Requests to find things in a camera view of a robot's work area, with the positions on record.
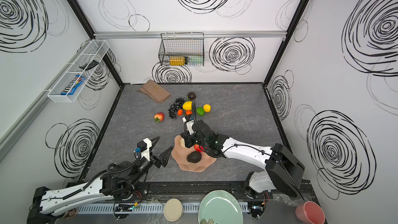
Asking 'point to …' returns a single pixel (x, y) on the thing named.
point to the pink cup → (310, 212)
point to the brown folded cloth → (155, 91)
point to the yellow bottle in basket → (177, 60)
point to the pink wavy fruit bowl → (180, 153)
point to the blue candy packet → (70, 88)
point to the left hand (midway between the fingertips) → (166, 143)
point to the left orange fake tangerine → (180, 112)
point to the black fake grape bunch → (174, 107)
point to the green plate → (220, 207)
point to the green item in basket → (196, 60)
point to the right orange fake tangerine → (188, 112)
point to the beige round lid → (173, 209)
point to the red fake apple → (197, 148)
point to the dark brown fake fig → (192, 95)
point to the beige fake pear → (182, 142)
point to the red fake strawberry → (159, 116)
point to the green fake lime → (200, 111)
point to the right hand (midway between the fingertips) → (180, 134)
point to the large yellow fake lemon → (187, 105)
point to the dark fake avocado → (194, 157)
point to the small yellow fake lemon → (207, 107)
